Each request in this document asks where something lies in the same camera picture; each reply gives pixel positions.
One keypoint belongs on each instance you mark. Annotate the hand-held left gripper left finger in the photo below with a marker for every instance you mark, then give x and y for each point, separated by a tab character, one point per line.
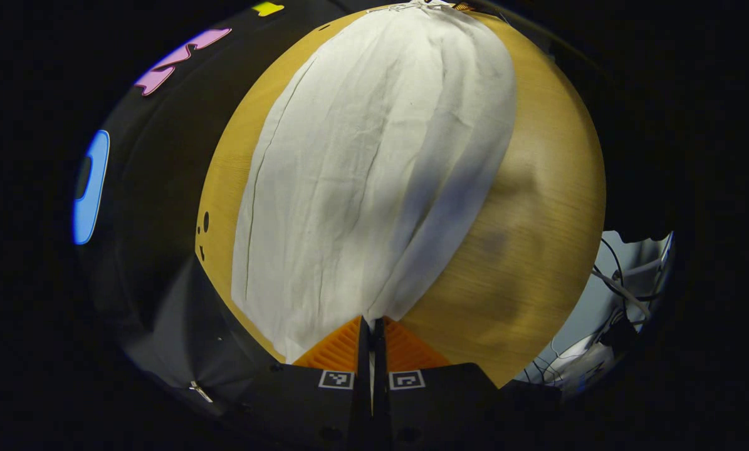
324	401

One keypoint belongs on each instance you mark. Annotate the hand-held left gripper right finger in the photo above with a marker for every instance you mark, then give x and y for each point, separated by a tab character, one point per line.
437	401

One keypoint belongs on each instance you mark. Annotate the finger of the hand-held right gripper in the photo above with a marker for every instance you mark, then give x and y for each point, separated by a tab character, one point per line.
463	7

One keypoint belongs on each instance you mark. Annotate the white jeans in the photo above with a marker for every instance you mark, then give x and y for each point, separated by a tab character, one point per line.
361	175

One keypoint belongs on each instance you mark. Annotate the small metal clip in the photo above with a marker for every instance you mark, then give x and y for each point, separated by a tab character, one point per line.
200	391

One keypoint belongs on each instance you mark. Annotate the black power adapter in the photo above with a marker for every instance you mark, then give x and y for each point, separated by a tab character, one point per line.
622	331

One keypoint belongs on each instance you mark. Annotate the black backdrop cloth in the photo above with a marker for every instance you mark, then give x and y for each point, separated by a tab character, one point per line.
161	188

